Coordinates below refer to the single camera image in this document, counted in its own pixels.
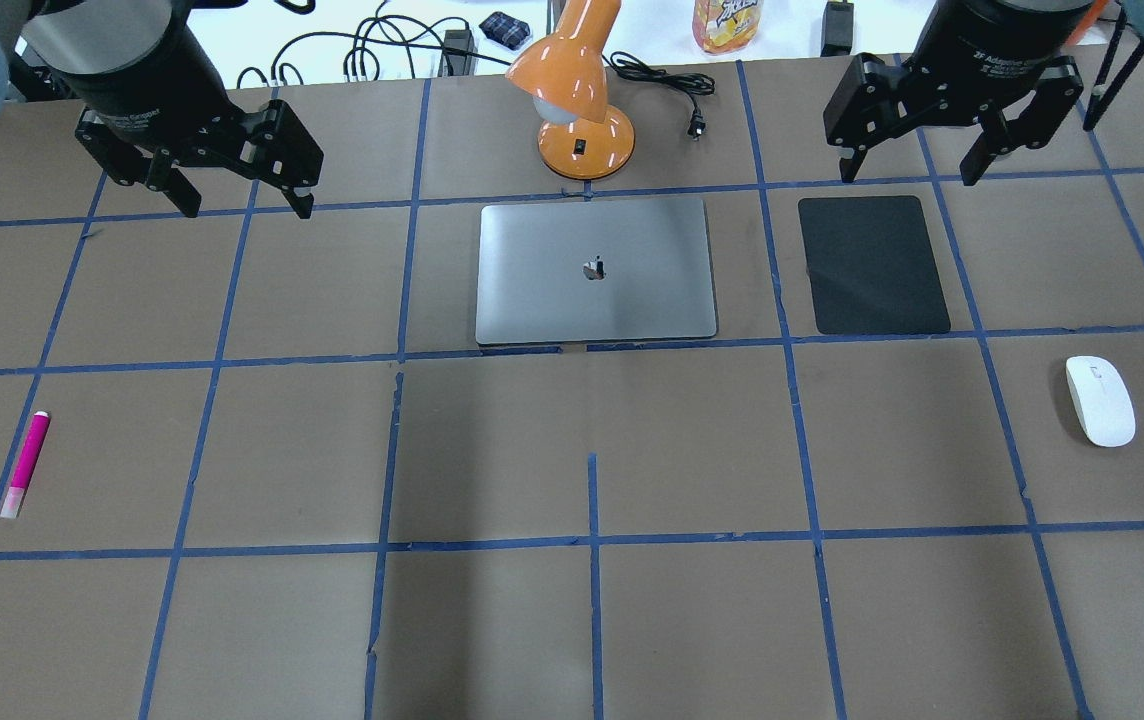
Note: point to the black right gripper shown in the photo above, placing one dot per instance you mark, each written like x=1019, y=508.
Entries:
x=984, y=45

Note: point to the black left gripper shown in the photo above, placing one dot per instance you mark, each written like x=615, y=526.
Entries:
x=150, y=82

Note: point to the pink marker pen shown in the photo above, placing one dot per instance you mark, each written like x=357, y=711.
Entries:
x=24, y=465

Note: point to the white computer mouse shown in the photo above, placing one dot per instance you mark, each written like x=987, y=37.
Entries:
x=1101, y=401

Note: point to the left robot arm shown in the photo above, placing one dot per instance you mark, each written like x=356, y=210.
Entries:
x=154, y=103

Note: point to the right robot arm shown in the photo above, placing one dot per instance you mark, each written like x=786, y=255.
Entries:
x=1102, y=90

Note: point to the black mousepad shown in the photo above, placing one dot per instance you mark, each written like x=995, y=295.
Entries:
x=871, y=266

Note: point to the black power adapter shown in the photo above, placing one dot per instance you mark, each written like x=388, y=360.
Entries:
x=838, y=23

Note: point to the orange juice bottle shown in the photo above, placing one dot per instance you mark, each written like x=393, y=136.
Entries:
x=721, y=27

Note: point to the dark blue small pouch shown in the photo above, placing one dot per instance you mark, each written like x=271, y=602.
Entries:
x=506, y=30

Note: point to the orange desk lamp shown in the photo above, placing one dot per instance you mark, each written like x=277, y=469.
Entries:
x=582, y=136

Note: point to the grey closed laptop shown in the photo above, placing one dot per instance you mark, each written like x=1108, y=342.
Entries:
x=604, y=270

